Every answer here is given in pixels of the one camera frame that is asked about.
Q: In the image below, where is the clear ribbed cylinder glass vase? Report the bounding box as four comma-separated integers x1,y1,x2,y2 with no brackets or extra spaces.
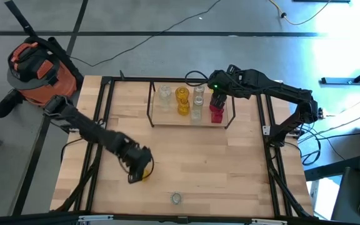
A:
193,84,206,97

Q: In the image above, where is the clear studded square glass vase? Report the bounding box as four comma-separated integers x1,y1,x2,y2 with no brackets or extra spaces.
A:
189,106,203,125

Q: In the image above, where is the black aluminium table frame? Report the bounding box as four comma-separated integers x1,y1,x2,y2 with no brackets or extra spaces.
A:
50,74,314,225

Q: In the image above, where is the yellow wide ringed glass vase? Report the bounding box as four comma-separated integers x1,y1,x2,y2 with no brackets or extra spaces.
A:
175,86,190,101

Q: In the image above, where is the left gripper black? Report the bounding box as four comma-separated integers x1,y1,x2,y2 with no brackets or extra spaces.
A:
117,140,155,184

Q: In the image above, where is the yellow floor cable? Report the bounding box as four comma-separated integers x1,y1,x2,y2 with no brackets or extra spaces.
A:
267,0,333,26

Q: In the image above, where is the yellow small round glass vase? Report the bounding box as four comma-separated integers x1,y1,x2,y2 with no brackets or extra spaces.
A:
141,168,152,183

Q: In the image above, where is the yellow vertical-ribbed glass vase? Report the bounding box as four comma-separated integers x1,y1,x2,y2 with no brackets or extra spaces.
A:
177,98,191,116

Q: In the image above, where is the clear wavy teardrop glass vase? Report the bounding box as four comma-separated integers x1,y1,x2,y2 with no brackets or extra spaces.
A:
169,192,183,206

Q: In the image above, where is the black floor cable loop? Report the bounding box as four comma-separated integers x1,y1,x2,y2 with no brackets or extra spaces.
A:
294,102,323,166

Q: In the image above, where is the black desk foot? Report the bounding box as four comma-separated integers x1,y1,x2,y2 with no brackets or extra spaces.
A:
320,56,360,85

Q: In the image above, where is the orange and black shop vacuum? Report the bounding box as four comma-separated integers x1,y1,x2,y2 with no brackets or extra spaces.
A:
0,36,78,119

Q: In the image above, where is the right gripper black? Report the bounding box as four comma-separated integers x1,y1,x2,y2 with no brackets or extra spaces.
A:
207,69,234,109

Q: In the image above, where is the black vacuum hose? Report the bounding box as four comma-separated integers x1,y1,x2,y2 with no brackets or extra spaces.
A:
4,0,84,84

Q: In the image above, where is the red square glass vase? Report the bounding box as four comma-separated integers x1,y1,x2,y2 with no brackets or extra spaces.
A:
211,111,224,124

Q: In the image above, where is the thin black floor cable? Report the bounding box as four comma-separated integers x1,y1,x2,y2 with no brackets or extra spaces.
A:
69,0,223,68

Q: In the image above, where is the black right gripper cable loop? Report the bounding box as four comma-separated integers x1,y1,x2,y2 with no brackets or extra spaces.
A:
184,70,211,88

